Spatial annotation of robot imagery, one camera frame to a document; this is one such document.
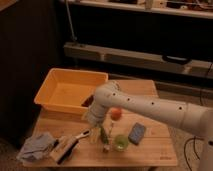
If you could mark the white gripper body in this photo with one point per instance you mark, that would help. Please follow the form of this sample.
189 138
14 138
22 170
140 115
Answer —
94 117

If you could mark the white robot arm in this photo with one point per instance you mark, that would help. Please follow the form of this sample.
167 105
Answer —
194 119

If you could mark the dark brown object in tray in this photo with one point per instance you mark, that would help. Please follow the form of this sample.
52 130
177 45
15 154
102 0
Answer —
88 101

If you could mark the yellow plastic tray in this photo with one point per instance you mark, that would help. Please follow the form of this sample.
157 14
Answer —
65 90

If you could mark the wooden scrub brush block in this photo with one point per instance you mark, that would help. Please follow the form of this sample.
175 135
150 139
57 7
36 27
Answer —
63 149

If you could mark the metal fork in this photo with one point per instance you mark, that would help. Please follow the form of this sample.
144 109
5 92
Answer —
106 147

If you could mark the orange tomato ball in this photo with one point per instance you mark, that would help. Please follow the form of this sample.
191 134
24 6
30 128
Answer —
116 113

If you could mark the green pepper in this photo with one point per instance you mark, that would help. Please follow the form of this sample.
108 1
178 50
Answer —
103 135

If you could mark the green cup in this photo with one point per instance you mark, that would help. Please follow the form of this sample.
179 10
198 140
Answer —
120 142

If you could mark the wooden table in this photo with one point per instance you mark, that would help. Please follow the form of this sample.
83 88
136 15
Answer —
156 148

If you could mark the blue sponge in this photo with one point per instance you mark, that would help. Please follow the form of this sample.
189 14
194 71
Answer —
137 133

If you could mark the grey cloth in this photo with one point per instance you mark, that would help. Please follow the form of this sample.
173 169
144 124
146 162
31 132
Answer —
36 147

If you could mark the grey shelf rail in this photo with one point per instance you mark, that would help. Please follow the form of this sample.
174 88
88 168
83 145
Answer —
137 59

